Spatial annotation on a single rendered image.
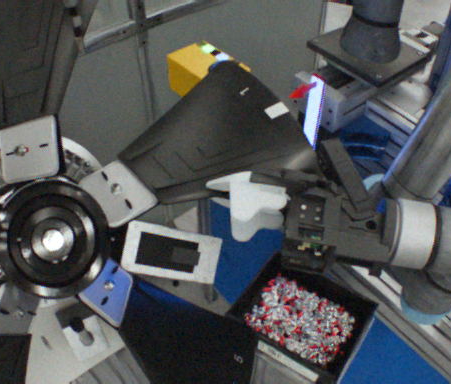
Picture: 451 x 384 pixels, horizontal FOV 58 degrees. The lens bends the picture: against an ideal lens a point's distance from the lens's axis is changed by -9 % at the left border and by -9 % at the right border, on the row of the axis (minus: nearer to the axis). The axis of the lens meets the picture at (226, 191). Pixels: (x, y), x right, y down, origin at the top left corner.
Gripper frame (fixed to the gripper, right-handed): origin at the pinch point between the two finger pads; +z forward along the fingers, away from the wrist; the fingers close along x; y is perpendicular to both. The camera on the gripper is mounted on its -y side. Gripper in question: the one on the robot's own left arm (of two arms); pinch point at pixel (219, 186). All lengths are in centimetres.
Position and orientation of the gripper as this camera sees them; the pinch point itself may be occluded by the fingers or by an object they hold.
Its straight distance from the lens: 51.5
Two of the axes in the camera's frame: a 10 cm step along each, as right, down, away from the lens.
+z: -9.7, -1.7, 1.6
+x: 0.4, 5.8, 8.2
